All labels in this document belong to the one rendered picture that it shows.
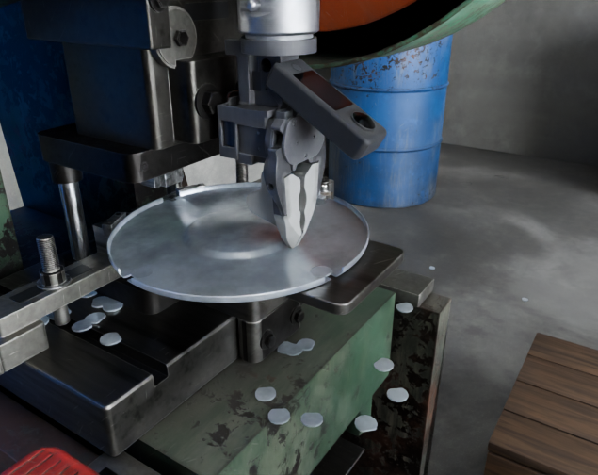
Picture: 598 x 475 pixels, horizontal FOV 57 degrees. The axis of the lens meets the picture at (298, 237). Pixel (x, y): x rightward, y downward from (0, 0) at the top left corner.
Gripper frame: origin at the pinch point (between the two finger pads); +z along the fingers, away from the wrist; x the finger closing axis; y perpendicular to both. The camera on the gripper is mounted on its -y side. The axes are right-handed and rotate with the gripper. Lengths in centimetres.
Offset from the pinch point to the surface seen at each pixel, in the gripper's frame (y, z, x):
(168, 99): 11.8, -14.1, 5.4
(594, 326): -26, 80, -138
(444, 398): 3, 80, -77
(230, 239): 6.7, 0.7, 3.2
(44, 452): -0.2, 3.7, 31.0
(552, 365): -22, 45, -58
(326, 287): -6.4, 1.7, 5.0
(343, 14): 13.7, -20.1, -33.0
